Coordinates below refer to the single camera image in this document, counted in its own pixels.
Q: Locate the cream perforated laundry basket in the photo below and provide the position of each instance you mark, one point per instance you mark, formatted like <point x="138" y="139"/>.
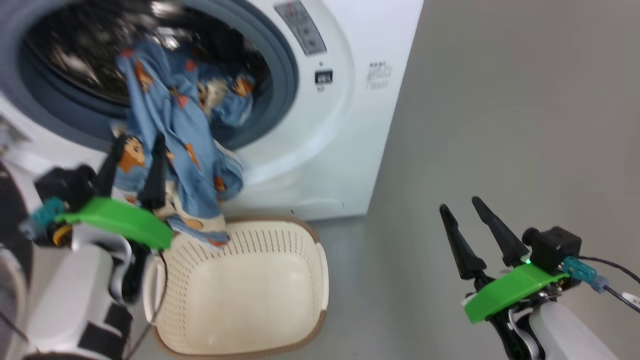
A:
<point x="240" y="300"/>

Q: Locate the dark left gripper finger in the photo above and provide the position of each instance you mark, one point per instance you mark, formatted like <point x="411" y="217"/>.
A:
<point x="110" y="170"/>
<point x="155" y="185"/>

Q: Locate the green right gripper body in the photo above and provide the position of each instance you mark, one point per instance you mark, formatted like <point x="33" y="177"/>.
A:
<point x="505" y="292"/>

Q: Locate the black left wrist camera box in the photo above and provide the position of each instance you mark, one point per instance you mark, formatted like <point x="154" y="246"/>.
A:
<point x="70" y="187"/>

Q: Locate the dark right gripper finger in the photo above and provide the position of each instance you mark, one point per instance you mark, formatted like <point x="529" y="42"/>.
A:
<point x="465" y="255"/>
<point x="507" y="245"/>

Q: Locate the steel perforated washer drum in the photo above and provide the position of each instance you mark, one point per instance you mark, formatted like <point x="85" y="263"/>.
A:
<point x="75" y="55"/>

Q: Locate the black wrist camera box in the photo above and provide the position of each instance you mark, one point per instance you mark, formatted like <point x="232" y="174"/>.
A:
<point x="555" y="245"/>
<point x="70" y="187"/>

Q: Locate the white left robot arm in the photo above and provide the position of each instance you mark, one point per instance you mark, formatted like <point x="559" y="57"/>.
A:
<point x="70" y="300"/>

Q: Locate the teal camera connector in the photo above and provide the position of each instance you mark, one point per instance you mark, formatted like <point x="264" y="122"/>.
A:
<point x="45" y="215"/>
<point x="582" y="272"/>

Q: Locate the round white filter cover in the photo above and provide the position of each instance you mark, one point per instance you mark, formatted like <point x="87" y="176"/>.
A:
<point x="320" y="204"/>

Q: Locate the white front-load washing machine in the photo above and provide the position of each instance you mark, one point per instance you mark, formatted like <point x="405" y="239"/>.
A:
<point x="340" y="150"/>

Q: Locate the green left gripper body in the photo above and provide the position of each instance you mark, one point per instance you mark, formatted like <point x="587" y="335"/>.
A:
<point x="120" y="217"/>

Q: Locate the small printed text sticker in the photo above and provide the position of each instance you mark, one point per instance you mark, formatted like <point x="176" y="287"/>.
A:
<point x="378" y="75"/>

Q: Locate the teal right camera connector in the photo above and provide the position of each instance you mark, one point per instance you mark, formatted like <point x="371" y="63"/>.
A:
<point x="582" y="272"/>

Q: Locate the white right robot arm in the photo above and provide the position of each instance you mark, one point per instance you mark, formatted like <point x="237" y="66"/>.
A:
<point x="570" y="335"/>

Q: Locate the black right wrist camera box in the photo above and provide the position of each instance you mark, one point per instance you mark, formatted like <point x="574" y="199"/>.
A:
<point x="555" y="245"/>

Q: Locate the grey warning label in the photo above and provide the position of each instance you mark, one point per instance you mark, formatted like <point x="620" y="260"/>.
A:
<point x="302" y="27"/>

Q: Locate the teal left camera connector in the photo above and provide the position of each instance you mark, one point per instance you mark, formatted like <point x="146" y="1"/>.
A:
<point x="45" y="215"/>

